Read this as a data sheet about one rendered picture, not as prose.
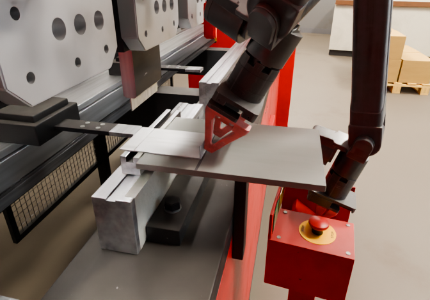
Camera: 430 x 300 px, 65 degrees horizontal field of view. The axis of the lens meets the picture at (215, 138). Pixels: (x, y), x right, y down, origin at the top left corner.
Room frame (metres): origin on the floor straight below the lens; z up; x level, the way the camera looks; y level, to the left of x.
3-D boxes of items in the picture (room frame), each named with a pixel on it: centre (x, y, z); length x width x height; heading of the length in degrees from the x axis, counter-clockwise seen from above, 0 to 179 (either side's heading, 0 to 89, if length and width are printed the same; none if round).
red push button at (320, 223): (0.52, -0.20, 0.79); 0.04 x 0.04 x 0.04
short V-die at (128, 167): (0.53, 0.11, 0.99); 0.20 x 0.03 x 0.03; 167
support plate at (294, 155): (0.48, -0.03, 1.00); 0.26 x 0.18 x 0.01; 77
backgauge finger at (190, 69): (0.97, 0.16, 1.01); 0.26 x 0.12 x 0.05; 77
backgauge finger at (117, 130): (0.55, 0.26, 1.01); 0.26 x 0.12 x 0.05; 77
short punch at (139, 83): (0.51, 0.11, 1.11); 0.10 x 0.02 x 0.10; 167
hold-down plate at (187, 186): (0.53, 0.05, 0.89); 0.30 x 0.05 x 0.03; 167
